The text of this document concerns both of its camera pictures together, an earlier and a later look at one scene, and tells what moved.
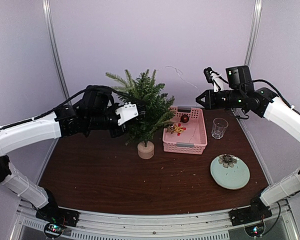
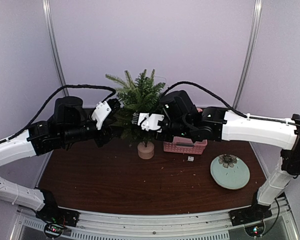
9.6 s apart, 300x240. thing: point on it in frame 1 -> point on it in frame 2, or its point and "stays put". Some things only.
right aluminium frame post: [253, 37] stays put
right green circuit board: [255, 230] stays put
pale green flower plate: [230, 172] stays put
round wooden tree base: [146, 152] stays put
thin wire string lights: [198, 101] -> [162, 77]
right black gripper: [210, 104] -> [164, 138]
